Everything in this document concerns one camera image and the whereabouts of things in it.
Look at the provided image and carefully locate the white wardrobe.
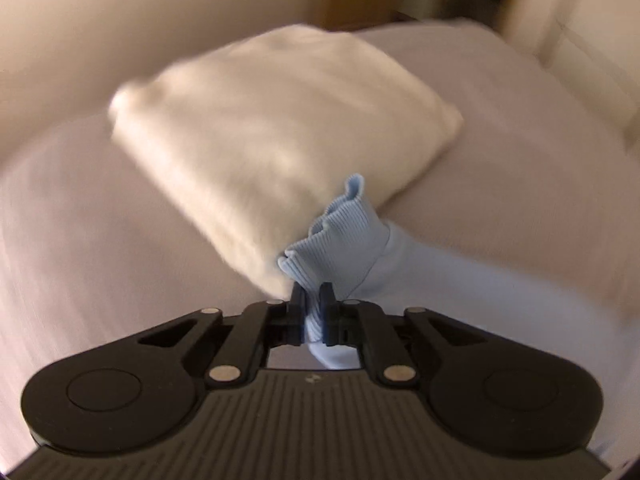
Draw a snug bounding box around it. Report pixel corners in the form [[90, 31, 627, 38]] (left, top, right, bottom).
[[499, 0, 639, 155]]

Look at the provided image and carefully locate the cream folded garment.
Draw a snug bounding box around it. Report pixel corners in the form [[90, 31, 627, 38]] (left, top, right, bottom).
[[108, 25, 463, 297]]

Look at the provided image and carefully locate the light blue sweatshirt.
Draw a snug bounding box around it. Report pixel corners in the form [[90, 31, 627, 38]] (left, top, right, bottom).
[[279, 174, 639, 463]]

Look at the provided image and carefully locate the white bed sheet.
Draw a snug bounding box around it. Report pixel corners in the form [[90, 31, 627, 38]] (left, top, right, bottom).
[[1, 23, 639, 469]]

